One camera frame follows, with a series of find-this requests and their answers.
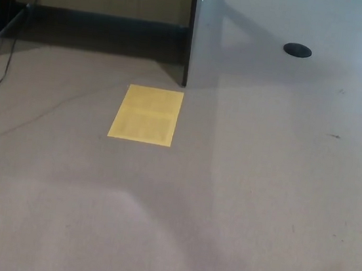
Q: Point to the yellow paper sheet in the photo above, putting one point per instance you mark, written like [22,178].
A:
[145,114]

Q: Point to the black round floor cover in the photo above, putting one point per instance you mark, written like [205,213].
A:
[297,49]

